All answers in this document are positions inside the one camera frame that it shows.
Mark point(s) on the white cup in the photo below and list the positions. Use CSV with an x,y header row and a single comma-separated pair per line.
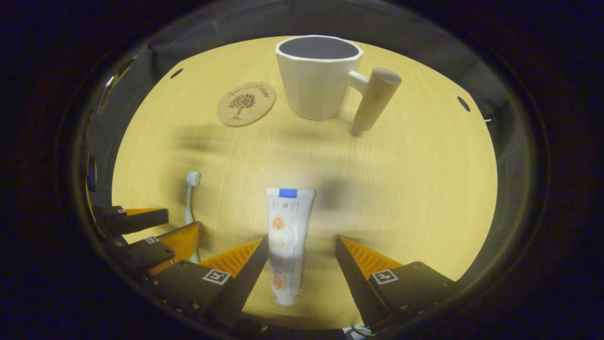
x,y
314,85

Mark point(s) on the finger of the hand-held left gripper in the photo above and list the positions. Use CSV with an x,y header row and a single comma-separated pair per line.
x,y
151,252
141,219

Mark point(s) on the wooden desktop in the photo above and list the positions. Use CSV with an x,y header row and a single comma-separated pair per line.
x,y
401,189

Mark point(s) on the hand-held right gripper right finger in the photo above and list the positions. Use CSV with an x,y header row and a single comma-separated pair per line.
x,y
356,283

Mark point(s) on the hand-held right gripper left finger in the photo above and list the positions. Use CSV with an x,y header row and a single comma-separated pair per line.
x,y
245,283

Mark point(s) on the white toothbrush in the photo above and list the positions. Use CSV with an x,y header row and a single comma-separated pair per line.
x,y
190,203

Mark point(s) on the white toothpaste tube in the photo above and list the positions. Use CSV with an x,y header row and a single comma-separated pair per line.
x,y
288,236

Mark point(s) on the round cork coaster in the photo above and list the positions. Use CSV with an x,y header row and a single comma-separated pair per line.
x,y
246,104

